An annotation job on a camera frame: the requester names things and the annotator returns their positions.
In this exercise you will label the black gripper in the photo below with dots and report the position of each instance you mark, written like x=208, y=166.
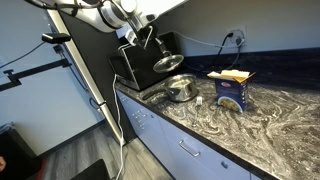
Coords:
x=144, y=28

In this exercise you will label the glass pot lid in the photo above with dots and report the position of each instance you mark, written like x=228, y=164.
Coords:
x=168, y=63

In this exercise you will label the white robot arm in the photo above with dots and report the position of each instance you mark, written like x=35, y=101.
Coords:
x=109, y=15

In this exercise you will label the stainless steel microwave oven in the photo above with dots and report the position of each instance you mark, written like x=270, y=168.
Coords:
x=134, y=66

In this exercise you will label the silver metal fork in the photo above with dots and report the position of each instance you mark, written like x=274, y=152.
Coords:
x=198, y=104

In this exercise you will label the blue open food box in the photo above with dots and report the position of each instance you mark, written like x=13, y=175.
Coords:
x=232, y=88

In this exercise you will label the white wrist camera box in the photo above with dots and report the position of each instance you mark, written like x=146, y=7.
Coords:
x=131, y=37

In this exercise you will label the steel saucepan with black handle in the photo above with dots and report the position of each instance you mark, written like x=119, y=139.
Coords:
x=179, y=88

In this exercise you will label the silver cabinet handle pair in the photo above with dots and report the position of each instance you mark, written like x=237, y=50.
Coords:
x=139, y=117

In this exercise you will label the white wall power outlet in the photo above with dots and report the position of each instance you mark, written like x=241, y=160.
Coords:
x=239, y=36

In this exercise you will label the black camera on stand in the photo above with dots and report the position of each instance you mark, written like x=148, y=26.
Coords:
x=51, y=38

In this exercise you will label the silver drawer handle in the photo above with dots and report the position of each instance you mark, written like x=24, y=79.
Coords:
x=189, y=150

